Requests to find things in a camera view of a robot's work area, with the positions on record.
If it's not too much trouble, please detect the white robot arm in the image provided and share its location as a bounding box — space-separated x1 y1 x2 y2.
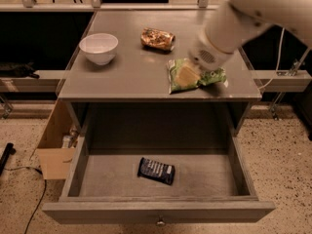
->
188 0 312 71

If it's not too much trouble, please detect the open cardboard box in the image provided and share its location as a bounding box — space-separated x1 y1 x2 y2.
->
36 100 78 179

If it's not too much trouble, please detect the black object on shelf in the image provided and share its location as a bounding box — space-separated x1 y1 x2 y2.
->
0 62 40 79

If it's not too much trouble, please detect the grey wooden cabinet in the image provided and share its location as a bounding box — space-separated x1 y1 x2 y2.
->
58 10 261 128

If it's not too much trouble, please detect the green chip bag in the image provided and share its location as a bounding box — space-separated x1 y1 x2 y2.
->
167 58 227 94

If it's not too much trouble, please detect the black tool on floor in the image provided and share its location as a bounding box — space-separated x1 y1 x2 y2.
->
0 142 16 175

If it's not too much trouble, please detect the metal drawer knob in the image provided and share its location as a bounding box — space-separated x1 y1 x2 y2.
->
156 216 166 226

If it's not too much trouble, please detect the black floor cable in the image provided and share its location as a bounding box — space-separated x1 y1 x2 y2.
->
3 165 48 234

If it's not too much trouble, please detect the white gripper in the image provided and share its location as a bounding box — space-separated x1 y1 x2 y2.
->
175 32 233 87

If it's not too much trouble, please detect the white hanging cable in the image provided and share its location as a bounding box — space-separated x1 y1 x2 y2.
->
258 26 287 90

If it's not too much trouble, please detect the dark blue snack bar wrapper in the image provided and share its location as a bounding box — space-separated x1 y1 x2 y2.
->
137 157 176 185

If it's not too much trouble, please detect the white ceramic bowl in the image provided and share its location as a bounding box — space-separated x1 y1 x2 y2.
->
79 33 119 65

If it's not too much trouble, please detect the open grey top drawer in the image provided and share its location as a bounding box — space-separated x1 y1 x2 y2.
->
43 102 275 226

